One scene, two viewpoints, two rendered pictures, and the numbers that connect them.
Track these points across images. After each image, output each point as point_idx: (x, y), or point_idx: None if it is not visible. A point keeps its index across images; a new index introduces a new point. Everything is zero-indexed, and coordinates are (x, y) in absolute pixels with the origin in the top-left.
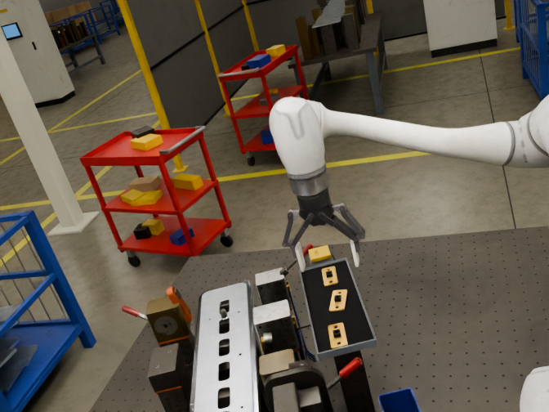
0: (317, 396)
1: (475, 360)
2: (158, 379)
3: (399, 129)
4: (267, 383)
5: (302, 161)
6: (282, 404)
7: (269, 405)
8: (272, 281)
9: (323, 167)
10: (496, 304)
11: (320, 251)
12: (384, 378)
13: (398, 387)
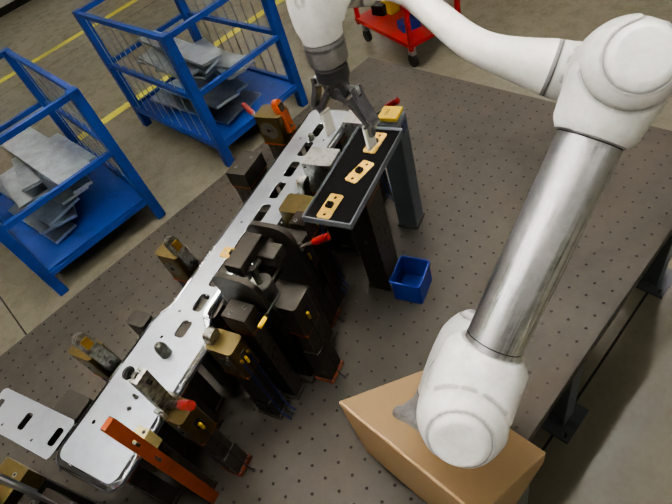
0: (274, 252)
1: None
2: (233, 177)
3: (436, 16)
4: (248, 226)
5: (305, 34)
6: (240, 249)
7: None
8: (355, 122)
9: (334, 43)
10: None
11: (391, 111)
12: (432, 239)
13: (436, 252)
